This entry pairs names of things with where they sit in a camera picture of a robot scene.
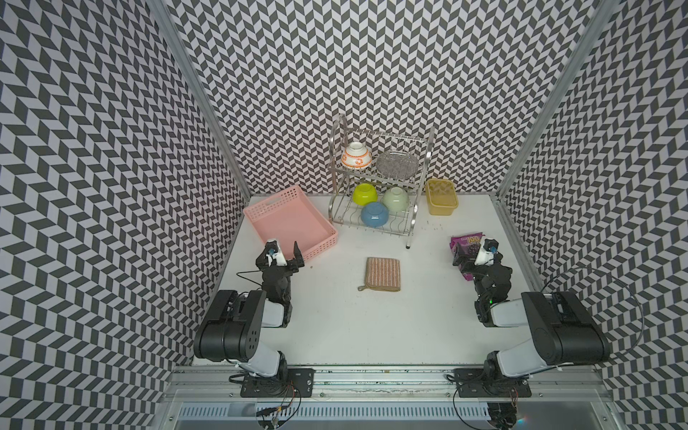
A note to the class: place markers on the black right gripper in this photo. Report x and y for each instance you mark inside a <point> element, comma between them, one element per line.
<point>458,258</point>

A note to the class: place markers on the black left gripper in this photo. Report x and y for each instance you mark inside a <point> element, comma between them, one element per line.
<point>293,266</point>

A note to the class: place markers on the striped brown dishcloth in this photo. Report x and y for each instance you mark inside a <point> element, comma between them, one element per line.
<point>382,274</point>

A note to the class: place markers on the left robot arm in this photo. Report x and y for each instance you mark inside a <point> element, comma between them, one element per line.
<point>232,327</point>

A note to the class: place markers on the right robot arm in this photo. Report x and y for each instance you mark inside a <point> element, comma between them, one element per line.
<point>562,331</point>

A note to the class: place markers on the purple blackcurrant gummy bag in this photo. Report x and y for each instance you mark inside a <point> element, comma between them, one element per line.
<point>470,245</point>

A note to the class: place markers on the pink plastic basket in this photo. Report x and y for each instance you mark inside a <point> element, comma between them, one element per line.
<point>290,217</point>

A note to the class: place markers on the yellow plastic container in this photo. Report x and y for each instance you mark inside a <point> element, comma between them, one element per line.
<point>441,197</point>

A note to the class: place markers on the pale green bowl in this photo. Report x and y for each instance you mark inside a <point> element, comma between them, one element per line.
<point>396,199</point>

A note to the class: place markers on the blue bowl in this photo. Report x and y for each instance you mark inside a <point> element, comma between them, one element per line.
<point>374,215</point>

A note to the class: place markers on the lime green bowl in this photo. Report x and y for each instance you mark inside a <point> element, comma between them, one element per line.
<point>364,194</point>

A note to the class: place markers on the grey patterned plate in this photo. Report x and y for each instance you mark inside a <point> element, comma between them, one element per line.
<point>397,165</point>

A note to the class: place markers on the silver metal dish rack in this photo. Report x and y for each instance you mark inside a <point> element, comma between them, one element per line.
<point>342,210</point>

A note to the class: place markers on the white orange patterned bowl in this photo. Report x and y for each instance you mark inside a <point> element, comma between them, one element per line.
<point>356,156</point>

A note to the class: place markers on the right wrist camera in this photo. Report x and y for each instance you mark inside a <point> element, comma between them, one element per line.
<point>484,257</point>

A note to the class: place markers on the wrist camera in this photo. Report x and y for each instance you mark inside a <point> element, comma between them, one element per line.
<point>279,258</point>
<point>484,257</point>

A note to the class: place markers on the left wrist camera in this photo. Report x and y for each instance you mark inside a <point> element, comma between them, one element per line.
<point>279,258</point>

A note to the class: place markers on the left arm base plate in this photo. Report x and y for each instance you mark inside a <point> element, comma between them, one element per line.
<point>297,382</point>

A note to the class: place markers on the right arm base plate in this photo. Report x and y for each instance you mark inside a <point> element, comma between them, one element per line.
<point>472,383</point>

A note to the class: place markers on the aluminium front rail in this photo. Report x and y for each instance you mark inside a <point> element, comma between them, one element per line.
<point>385,383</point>

